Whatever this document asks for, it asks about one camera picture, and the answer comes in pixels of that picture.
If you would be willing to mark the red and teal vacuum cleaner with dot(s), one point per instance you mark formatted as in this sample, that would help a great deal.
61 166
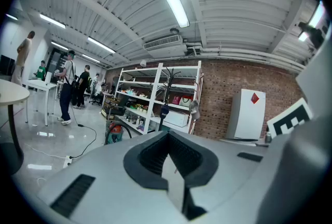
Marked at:
115 129

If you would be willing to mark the white power strip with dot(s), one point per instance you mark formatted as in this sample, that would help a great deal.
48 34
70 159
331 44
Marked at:
67 162

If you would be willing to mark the black office chair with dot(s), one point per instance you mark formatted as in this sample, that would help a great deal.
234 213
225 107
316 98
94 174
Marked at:
96 98

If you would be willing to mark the white rectangular table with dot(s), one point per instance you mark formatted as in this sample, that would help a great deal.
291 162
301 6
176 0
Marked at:
41 84

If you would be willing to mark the round ceiling smoke detector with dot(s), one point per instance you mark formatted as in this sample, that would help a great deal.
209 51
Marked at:
174 31

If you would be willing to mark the colourful artificial flowers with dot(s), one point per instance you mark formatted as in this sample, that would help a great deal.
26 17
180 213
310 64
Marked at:
140 107

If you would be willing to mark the navy cap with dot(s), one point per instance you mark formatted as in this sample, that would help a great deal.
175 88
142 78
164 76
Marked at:
164 112

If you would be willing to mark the black folding chair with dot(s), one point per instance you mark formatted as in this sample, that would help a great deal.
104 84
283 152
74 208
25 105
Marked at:
122 101

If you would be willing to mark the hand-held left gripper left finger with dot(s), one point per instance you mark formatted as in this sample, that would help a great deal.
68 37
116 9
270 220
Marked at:
109 166

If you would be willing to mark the white microwave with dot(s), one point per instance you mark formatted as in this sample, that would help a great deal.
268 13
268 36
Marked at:
176 119

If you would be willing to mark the black door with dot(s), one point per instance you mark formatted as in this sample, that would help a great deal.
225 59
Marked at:
55 62

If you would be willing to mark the white ceiling pipe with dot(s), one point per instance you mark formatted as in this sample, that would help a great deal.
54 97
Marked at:
259 55

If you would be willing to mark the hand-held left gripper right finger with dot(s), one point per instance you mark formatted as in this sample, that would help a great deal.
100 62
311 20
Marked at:
228 179

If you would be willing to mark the pink handbag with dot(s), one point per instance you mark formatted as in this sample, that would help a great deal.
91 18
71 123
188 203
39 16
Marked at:
176 100

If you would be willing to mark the white ceiling air conditioner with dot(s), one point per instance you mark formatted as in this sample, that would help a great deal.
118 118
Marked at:
166 46

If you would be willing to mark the white metal shelving unit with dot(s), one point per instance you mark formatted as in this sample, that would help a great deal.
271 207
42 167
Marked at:
157 80

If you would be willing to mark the white wall lamp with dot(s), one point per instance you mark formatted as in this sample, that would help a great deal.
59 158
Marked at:
143 63

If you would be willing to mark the black coat rack stand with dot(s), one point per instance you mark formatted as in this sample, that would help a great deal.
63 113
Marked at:
168 83

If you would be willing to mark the white box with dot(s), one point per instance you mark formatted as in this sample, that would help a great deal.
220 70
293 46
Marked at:
48 77

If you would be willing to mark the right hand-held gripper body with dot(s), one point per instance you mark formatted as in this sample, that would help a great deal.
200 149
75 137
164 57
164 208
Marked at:
290 119

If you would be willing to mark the metal cup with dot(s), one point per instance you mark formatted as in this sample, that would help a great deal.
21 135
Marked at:
268 138

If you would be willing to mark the green and white handbag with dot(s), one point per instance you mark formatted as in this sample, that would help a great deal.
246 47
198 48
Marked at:
186 101

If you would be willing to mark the grey cap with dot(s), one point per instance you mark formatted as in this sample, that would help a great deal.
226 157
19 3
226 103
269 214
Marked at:
194 110

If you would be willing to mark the round beige table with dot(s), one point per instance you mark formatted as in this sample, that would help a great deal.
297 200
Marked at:
13 93

